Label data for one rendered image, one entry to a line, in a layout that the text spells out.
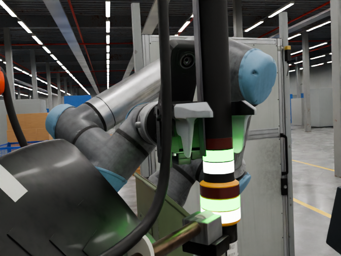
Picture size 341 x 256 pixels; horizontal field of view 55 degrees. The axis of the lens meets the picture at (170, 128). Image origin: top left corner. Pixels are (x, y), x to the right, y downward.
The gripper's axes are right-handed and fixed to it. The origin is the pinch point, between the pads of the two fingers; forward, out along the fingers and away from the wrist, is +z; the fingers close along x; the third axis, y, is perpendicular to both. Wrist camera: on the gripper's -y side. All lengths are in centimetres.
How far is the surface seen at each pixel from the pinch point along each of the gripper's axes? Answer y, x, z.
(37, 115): -9, 57, -798
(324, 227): 146, -279, -279
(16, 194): 5.9, 19.5, 3.4
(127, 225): 10.7, 10.8, -0.4
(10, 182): 5.0, 19.9, 2.9
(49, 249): 9.6, 17.4, 5.1
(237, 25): -284, -580, -956
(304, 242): 146, -228, -255
